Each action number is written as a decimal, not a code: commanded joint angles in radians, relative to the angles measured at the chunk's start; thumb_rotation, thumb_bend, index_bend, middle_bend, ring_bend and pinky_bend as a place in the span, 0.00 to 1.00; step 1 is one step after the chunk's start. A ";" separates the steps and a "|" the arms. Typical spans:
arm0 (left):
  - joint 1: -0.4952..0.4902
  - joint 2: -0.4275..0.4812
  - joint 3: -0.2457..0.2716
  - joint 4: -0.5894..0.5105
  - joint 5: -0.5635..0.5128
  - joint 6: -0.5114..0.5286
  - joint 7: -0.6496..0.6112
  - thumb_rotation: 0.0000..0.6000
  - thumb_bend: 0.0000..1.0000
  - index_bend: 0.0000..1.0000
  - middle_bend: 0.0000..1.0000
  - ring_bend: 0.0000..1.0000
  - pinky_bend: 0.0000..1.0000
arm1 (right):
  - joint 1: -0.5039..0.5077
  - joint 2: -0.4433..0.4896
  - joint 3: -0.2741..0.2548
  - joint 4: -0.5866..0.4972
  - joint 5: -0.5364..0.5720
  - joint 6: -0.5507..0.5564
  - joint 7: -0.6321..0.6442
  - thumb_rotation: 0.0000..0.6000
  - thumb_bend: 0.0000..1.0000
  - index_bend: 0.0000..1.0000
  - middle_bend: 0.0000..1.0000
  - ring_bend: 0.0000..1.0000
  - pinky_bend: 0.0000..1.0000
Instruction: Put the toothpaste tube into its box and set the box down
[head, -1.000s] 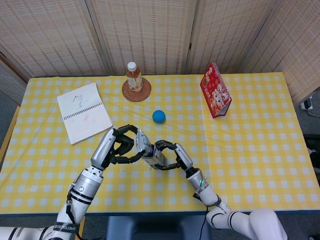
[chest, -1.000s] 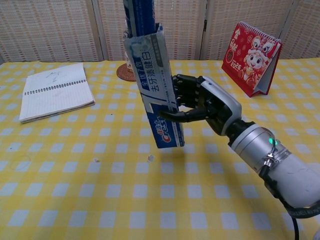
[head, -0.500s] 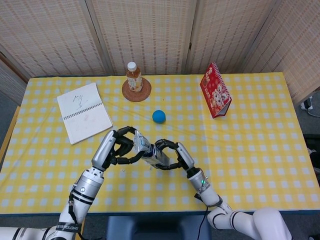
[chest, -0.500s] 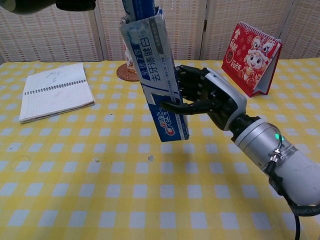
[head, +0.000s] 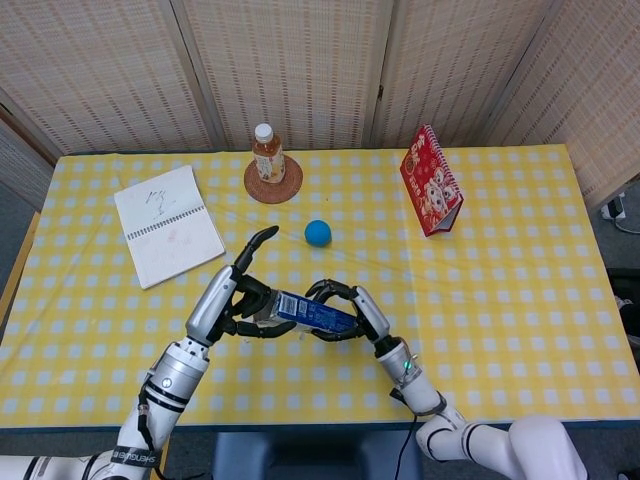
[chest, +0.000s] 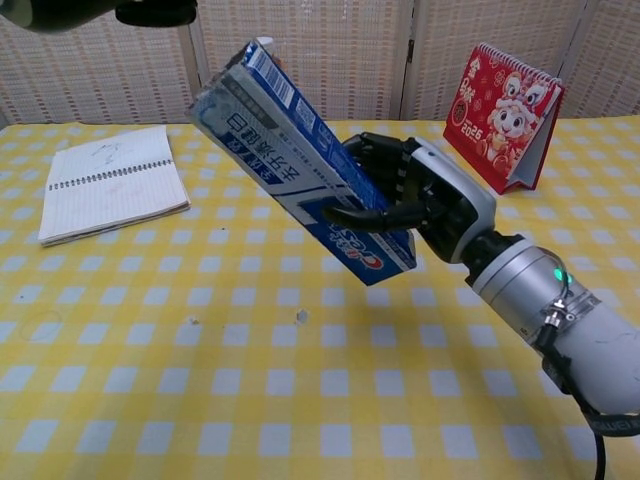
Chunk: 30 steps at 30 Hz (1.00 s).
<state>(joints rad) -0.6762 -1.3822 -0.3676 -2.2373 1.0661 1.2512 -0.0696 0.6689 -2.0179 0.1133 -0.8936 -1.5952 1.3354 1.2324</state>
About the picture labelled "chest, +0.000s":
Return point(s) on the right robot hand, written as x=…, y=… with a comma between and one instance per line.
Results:
x=450, y=200

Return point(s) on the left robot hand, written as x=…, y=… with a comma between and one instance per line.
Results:
x=75, y=12

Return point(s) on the blue toothpaste carton box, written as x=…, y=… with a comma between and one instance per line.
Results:
x=280, y=150

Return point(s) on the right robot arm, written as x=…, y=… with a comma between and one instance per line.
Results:
x=520, y=280

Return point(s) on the yellow checkered tablecloth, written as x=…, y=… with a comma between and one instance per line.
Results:
x=250, y=400

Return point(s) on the red desk calendar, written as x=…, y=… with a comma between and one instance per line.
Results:
x=495, y=125

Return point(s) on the beige woven folding screen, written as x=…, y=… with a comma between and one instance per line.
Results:
x=350, y=60

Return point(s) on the open white spiral notebook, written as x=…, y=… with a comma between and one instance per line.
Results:
x=115, y=190

